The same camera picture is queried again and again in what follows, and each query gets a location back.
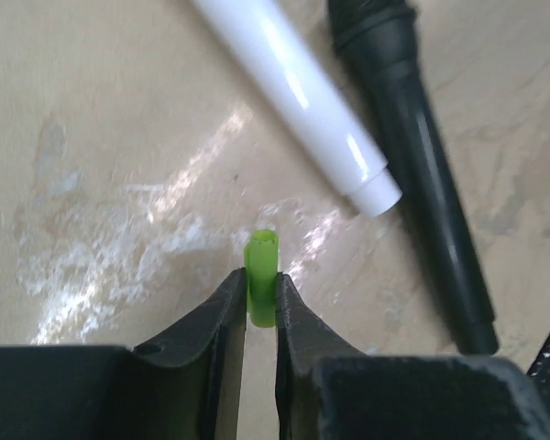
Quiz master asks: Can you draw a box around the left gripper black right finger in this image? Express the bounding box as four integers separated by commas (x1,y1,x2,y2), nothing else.
275,274,550,439

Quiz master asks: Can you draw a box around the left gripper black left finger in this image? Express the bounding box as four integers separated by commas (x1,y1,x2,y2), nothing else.
0,269,247,439

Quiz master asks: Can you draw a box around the green marker cap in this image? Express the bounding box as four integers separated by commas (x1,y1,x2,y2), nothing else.
244,229,279,328

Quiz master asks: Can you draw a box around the white microphone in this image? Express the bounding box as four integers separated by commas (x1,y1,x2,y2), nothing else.
194,1,402,217

